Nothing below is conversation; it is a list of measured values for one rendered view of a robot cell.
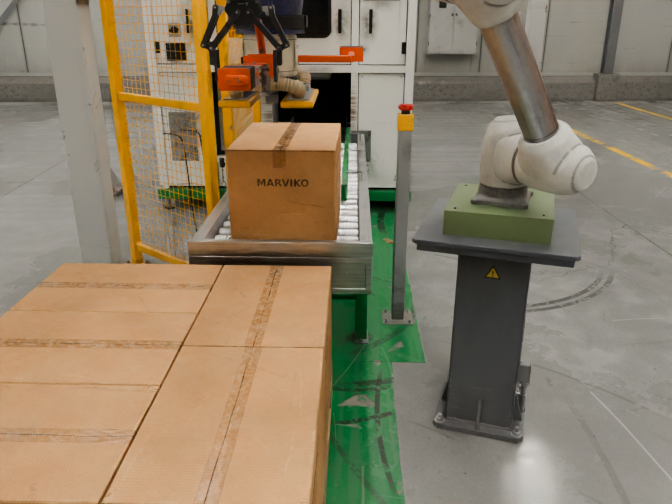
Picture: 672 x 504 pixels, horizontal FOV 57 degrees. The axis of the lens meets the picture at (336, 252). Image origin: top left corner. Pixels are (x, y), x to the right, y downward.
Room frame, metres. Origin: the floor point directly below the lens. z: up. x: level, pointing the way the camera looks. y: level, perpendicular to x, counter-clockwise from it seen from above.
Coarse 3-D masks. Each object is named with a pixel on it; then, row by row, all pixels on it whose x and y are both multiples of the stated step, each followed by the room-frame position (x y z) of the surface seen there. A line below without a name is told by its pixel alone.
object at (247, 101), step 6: (228, 96) 1.99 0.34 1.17; (246, 96) 1.99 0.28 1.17; (252, 96) 2.04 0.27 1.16; (258, 96) 2.09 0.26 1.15; (222, 102) 1.92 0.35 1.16; (228, 102) 1.92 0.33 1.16; (234, 102) 1.92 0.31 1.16; (240, 102) 1.92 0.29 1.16; (246, 102) 1.92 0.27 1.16; (252, 102) 1.96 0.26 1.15
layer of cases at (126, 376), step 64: (0, 320) 1.67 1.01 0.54; (64, 320) 1.67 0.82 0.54; (128, 320) 1.67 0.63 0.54; (192, 320) 1.67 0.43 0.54; (256, 320) 1.68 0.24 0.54; (320, 320) 1.68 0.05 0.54; (0, 384) 1.33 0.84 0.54; (64, 384) 1.33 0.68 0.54; (128, 384) 1.33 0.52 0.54; (192, 384) 1.33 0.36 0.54; (256, 384) 1.33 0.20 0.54; (320, 384) 1.33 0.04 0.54; (0, 448) 1.08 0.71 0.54; (64, 448) 1.08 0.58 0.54; (128, 448) 1.09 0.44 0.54; (192, 448) 1.08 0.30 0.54; (256, 448) 1.08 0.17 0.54; (320, 448) 1.30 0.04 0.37
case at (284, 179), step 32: (256, 128) 2.67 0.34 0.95; (288, 128) 2.68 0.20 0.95; (320, 128) 2.68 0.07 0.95; (256, 160) 2.23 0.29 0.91; (288, 160) 2.23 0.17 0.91; (320, 160) 2.22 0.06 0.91; (256, 192) 2.23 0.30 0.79; (288, 192) 2.23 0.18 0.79; (320, 192) 2.22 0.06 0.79; (256, 224) 2.23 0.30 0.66; (288, 224) 2.23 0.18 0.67; (320, 224) 2.22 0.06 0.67
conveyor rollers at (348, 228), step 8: (352, 144) 4.38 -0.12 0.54; (352, 152) 4.11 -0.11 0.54; (352, 160) 3.85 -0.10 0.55; (352, 168) 3.66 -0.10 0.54; (352, 176) 3.47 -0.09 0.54; (352, 184) 3.29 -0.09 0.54; (352, 192) 3.12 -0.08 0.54; (352, 200) 2.95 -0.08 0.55; (344, 208) 2.85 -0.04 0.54; (352, 208) 2.84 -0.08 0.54; (344, 216) 2.69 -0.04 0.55; (352, 216) 2.69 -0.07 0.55; (224, 224) 2.59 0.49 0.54; (344, 224) 2.58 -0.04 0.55; (352, 224) 2.58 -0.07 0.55; (224, 232) 2.50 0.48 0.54; (344, 232) 2.49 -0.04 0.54; (352, 232) 2.49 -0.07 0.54; (352, 240) 2.40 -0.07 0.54
